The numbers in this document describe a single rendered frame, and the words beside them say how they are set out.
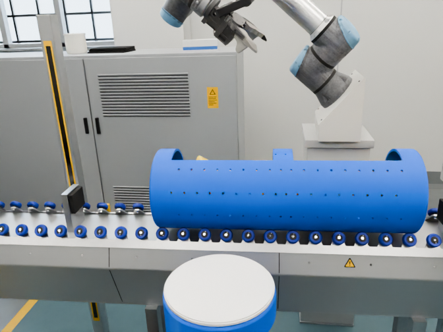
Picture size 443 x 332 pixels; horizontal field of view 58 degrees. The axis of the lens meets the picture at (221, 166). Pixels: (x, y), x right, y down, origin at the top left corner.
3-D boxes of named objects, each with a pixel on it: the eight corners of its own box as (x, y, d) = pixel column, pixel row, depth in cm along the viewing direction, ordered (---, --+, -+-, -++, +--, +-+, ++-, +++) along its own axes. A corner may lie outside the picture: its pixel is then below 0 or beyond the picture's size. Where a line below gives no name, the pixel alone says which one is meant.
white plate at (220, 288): (159, 327, 88) (159, 332, 88) (285, 318, 89) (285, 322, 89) (167, 257, 113) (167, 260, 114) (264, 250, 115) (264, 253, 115)
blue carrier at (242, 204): (171, 208, 164) (166, 139, 155) (395, 212, 154) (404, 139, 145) (152, 242, 137) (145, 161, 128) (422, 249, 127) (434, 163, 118)
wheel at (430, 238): (422, 235, 132) (425, 234, 130) (436, 232, 132) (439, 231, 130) (428, 249, 131) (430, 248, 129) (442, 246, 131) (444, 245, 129)
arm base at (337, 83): (320, 106, 210) (306, 93, 209) (346, 78, 206) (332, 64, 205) (327, 110, 192) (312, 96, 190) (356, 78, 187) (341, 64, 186)
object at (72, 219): (79, 219, 161) (72, 184, 155) (88, 219, 160) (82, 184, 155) (67, 232, 151) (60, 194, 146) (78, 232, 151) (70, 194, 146)
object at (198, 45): (184, 50, 295) (183, 39, 292) (217, 49, 294) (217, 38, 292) (183, 51, 284) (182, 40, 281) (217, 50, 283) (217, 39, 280)
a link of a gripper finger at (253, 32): (256, 46, 138) (235, 34, 133) (267, 32, 134) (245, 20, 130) (258, 51, 136) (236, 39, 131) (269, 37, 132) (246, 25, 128)
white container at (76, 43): (72, 52, 314) (69, 33, 309) (91, 52, 311) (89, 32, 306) (62, 54, 299) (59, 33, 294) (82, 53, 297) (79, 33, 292)
